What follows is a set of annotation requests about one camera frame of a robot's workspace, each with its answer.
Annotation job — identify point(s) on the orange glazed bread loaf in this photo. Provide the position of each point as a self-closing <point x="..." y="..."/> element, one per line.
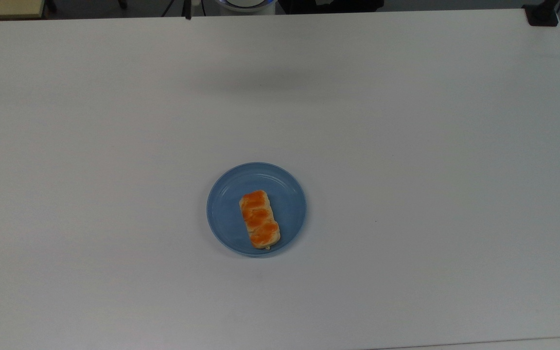
<point x="259" y="219"/>

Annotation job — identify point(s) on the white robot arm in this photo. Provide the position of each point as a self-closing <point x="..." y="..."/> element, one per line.
<point x="244" y="4"/>

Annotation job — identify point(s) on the blue round plate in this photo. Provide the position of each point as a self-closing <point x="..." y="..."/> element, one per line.
<point x="221" y="214"/>

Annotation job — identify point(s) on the black tripod legs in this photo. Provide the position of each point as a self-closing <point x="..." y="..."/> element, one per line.
<point x="187" y="7"/>

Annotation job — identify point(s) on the black table clamp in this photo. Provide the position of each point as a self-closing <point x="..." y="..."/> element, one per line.
<point x="542" y="14"/>

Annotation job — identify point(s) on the light wooden side table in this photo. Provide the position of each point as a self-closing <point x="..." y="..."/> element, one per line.
<point x="5" y="8"/>

